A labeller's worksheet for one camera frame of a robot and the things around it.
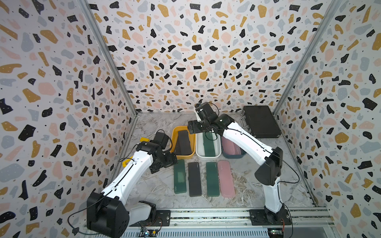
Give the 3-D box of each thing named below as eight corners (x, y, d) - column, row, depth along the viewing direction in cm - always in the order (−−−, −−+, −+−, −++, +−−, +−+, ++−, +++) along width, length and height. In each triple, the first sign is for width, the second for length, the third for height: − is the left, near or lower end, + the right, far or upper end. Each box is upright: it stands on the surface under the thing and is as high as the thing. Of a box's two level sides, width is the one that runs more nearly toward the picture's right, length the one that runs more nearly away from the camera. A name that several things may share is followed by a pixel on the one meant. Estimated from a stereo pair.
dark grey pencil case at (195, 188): (189, 197, 82) (189, 196, 81) (188, 164, 95) (188, 162, 93) (201, 196, 83) (201, 195, 81) (198, 163, 96) (198, 161, 94)
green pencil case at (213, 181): (206, 196, 83) (207, 195, 81) (206, 164, 95) (206, 162, 93) (219, 196, 83) (220, 195, 81) (217, 164, 95) (217, 162, 94)
